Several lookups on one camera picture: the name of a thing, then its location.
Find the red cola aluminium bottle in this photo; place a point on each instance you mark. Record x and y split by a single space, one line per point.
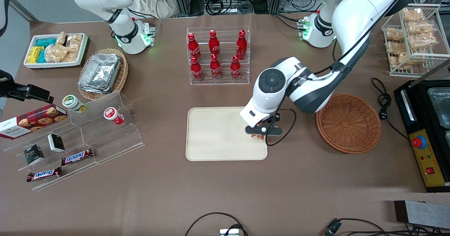
235 69
214 44
241 46
193 46
215 69
197 71

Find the oval tan wicker basket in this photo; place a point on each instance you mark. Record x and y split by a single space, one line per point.
123 74

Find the Snickers chocolate bar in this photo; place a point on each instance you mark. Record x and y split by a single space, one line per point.
77 156
44 174

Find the yellow snack packet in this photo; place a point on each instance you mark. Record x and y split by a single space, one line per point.
34 54

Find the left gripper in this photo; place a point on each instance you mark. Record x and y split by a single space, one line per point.
277 118

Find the cream plastic tray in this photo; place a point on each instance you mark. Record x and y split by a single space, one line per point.
218 134

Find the round brown wicker basket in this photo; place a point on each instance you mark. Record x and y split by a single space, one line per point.
348 123

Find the grey metal lever bar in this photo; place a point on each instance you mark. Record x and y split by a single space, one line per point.
429 73

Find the clear acrylic bottle rack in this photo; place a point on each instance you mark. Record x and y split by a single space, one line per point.
218 82

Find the beige cloth bag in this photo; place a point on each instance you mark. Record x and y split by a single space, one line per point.
154 4

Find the white rectangular snack bin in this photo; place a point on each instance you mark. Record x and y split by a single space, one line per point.
30 65

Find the small black white box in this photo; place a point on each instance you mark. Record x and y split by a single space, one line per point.
56 143

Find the yellow control panel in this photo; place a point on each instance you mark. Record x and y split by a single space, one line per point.
430 158

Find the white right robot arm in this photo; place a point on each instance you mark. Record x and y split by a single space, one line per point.
123 28

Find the clear bag rice crackers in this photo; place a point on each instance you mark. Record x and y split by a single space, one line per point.
394 34
420 27
412 14
395 48
56 53
74 42
400 60
422 40
62 38

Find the silver connector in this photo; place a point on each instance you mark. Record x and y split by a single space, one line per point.
228 232

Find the triangle sandwich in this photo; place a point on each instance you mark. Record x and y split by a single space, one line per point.
259 137

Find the black connector plug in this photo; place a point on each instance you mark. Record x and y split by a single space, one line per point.
332 227

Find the teal snack packet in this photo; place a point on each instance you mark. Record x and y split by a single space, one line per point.
45 41
42 57

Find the black sealing machine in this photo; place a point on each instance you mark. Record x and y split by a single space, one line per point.
427 123

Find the grey flat block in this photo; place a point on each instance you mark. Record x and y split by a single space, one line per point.
422 213

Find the metal food container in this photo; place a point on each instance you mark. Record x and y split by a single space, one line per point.
448 139
441 106

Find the red lid yogurt cup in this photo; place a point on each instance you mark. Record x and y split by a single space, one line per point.
112 115

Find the clear acrylic stepped stand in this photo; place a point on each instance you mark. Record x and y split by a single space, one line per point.
112 141

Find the red tartan cookie box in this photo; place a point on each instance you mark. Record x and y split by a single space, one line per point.
31 122

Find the stack of foil containers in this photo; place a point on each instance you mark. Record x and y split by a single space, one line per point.
100 72

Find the silver metal strip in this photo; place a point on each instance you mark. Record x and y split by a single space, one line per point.
408 106

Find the green lid yogurt cup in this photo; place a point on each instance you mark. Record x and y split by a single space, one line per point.
72 102

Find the red emergency stop button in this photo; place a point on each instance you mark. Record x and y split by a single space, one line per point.
417 142

